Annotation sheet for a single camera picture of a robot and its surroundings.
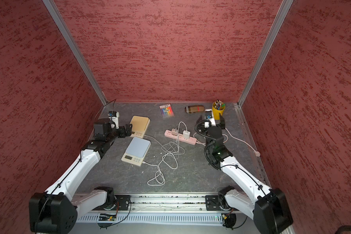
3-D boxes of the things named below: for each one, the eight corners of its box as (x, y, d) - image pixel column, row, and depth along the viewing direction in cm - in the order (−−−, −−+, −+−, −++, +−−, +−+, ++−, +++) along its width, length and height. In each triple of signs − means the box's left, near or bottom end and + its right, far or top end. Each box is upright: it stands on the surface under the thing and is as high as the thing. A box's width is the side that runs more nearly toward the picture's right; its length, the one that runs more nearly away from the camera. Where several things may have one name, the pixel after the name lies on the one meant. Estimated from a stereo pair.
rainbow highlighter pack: (162, 118, 113) (162, 117, 112) (159, 107, 121) (158, 105, 119) (174, 116, 115) (174, 114, 114) (170, 105, 123) (170, 103, 121)
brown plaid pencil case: (185, 113, 117) (185, 110, 114) (184, 108, 121) (185, 104, 117) (204, 113, 117) (205, 110, 114) (203, 108, 121) (204, 105, 118)
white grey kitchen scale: (122, 160, 91) (120, 158, 88) (134, 138, 101) (133, 136, 99) (141, 166, 88) (139, 164, 86) (151, 143, 99) (151, 140, 97)
